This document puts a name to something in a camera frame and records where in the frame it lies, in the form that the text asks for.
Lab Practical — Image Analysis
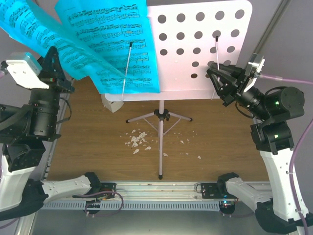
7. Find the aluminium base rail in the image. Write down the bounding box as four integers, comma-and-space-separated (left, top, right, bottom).
41, 180, 273, 202

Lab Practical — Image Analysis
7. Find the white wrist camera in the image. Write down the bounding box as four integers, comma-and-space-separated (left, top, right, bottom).
6, 52, 49, 90
244, 53, 265, 93

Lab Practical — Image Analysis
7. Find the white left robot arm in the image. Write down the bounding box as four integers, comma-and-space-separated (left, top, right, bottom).
0, 47, 101, 221

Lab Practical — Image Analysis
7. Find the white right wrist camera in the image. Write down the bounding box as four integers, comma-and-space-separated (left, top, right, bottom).
244, 53, 265, 93

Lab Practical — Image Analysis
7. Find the cyan sheet music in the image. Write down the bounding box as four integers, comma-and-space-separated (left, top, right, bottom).
55, 0, 160, 94
0, 0, 123, 80

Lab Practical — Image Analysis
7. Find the white paper scrap pile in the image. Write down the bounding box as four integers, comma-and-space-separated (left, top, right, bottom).
117, 119, 204, 160

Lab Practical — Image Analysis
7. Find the white slotted cable duct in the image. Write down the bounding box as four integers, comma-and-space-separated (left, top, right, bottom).
43, 200, 220, 212

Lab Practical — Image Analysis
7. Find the white tripod music stand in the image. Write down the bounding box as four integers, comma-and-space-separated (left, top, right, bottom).
105, 0, 253, 181

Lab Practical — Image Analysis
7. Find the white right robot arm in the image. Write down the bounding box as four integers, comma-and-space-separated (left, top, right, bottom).
207, 63, 313, 234

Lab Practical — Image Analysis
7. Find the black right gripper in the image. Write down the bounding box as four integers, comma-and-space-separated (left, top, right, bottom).
206, 63, 270, 121

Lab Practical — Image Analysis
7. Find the white metronome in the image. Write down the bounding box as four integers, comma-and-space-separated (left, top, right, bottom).
101, 94, 124, 113

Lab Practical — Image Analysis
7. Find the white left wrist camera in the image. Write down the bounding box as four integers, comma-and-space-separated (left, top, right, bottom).
6, 52, 49, 90

